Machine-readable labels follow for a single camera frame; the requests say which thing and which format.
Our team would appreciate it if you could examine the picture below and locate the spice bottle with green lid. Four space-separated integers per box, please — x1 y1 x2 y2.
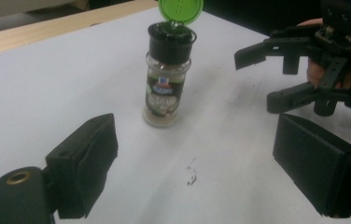
142 0 204 128

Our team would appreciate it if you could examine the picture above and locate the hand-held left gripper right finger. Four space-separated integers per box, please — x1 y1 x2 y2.
272 113 351 218

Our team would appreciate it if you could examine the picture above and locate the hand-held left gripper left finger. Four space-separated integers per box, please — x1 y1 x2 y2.
45 113 119 219

